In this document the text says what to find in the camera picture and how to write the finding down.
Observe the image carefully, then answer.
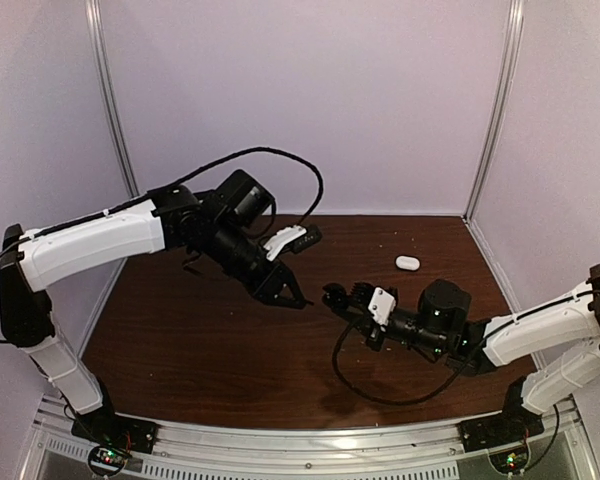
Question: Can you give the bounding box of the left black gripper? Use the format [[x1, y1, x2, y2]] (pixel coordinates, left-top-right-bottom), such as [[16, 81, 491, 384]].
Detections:
[[204, 218, 307, 309]]

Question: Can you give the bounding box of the black round cap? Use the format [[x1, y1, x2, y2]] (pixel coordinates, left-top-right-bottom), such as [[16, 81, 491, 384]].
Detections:
[[322, 283, 349, 310]]

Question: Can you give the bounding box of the white earbud charging case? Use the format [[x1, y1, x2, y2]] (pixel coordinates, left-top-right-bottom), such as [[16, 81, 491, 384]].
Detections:
[[395, 255, 421, 272]]

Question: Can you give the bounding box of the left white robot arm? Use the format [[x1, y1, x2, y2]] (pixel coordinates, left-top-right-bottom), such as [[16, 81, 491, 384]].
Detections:
[[0, 170, 309, 444]]

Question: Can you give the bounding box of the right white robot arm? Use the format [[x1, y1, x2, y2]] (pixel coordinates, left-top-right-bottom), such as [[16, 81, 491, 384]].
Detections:
[[322, 264, 600, 442]]

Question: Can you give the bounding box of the right circuit board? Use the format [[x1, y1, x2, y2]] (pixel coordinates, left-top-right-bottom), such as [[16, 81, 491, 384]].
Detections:
[[489, 445, 530, 476]]

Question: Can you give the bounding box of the circuit board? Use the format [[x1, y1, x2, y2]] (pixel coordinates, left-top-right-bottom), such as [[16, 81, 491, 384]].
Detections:
[[87, 445, 130, 477], [489, 445, 530, 476]]

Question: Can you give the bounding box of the left circuit board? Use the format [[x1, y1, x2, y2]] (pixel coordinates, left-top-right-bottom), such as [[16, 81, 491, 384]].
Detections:
[[87, 445, 130, 477]]

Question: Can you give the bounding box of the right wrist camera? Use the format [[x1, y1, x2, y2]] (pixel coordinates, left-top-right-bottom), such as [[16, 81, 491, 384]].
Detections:
[[350, 282, 398, 328]]

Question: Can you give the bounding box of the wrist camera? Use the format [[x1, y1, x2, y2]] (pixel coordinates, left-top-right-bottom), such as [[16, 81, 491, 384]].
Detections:
[[350, 282, 398, 328], [263, 225, 323, 261]]

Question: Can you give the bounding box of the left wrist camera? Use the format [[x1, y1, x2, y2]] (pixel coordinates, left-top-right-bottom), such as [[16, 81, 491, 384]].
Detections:
[[263, 225, 323, 261]]

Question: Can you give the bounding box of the right black cable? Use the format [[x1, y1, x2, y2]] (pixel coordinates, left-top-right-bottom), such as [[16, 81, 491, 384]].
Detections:
[[330, 294, 591, 405]]

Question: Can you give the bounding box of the black cable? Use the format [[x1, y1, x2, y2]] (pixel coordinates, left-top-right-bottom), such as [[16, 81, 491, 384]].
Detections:
[[330, 294, 591, 405], [0, 145, 326, 344]]

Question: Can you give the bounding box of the aluminium front rail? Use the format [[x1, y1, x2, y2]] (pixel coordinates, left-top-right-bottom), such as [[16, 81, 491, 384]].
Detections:
[[15, 396, 600, 479]]

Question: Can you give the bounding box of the left black cable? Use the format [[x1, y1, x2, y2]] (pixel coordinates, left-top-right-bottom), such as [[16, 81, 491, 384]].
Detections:
[[0, 145, 326, 344]]

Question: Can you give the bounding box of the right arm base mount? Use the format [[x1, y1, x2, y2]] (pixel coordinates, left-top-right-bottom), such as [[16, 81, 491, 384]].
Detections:
[[458, 377, 544, 452]]

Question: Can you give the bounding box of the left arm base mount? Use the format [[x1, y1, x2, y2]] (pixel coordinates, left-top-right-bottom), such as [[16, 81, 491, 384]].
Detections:
[[71, 378, 158, 454]]

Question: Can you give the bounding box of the right aluminium frame post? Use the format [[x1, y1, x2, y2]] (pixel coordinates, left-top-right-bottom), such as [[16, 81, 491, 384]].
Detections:
[[463, 0, 525, 224]]

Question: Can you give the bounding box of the aluminium frame post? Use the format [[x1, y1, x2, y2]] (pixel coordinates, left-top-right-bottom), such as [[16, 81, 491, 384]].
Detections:
[[463, 0, 525, 224], [84, 0, 140, 198]]

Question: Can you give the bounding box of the left aluminium frame post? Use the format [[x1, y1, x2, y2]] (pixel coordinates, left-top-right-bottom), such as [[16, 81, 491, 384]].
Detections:
[[84, 0, 140, 198]]

